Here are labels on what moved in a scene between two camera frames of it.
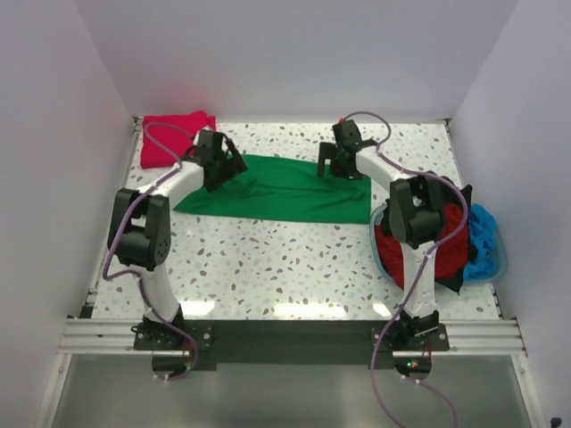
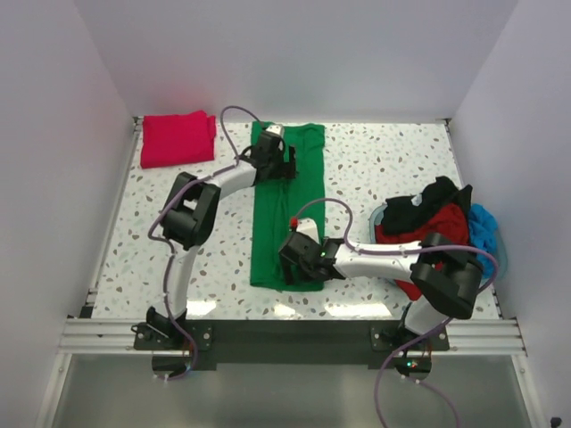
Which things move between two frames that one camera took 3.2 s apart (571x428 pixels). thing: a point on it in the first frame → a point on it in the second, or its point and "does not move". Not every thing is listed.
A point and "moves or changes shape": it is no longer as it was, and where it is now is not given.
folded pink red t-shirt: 165,137 does not move
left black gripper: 234,166 → 285,169
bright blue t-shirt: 484,234 does not move
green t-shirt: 284,189 moves or changes shape
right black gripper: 327,152 → 286,265
